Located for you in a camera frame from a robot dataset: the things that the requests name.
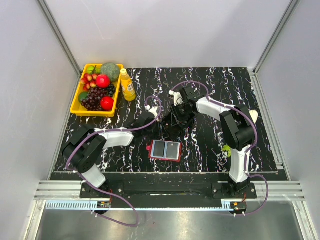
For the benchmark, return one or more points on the black card dispenser box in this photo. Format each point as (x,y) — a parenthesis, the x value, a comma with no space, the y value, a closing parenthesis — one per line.
(172,129)

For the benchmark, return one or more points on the dark purple grape bunch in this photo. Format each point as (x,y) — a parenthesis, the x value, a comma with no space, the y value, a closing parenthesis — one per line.
(92,103)

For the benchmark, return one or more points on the green pear fruit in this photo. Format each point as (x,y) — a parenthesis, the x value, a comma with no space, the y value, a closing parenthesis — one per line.
(93,69)

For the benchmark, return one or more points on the green lime fruit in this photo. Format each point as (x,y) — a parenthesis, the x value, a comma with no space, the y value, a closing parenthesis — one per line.
(83,96)

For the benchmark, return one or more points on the red leather card holder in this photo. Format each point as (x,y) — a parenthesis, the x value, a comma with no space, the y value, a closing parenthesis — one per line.
(150,149)

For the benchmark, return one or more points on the small red fruits cluster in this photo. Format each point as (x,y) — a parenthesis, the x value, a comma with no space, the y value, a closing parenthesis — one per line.
(88,81)

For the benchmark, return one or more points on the yellow plastic tray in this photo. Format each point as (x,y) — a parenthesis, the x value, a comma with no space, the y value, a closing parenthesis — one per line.
(79,110)

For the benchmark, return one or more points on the red apple upper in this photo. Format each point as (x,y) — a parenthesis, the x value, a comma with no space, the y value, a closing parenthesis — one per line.
(102,81)

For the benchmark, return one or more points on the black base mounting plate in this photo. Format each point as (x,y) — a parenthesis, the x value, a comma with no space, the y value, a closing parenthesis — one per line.
(227,189)

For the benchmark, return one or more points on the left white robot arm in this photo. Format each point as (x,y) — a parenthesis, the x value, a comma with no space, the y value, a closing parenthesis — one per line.
(84,148)

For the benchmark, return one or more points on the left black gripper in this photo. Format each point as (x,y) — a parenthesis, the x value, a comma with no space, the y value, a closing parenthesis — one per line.
(156,124)

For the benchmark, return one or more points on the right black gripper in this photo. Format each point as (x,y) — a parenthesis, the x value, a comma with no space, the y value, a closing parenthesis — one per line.
(175,115)

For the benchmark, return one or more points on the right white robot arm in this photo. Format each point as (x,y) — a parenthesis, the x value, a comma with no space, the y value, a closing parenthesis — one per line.
(237,123)

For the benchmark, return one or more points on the red apple lower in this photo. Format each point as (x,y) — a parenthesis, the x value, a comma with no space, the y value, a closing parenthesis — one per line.
(107,103)

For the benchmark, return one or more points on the green broccoli head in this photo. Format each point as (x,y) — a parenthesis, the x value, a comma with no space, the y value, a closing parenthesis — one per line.
(111,70)

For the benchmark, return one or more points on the yellow juice bottle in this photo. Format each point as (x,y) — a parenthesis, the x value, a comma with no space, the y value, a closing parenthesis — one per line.
(128,89)

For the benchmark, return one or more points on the red apple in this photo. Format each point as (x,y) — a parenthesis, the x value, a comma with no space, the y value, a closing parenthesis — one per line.
(102,81)
(107,103)

